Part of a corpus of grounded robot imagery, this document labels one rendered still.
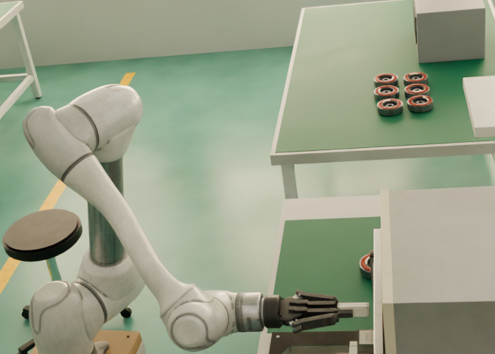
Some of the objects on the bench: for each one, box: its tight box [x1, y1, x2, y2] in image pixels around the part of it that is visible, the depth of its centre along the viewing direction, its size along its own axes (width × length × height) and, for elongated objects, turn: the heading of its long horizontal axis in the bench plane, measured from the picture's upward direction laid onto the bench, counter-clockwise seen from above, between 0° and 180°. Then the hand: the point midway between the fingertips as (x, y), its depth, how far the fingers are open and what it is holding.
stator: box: [359, 253, 371, 280], centre depth 266 cm, size 11×11×4 cm
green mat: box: [267, 216, 381, 333], centre depth 265 cm, size 94×61×1 cm, turn 96°
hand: (353, 309), depth 185 cm, fingers closed
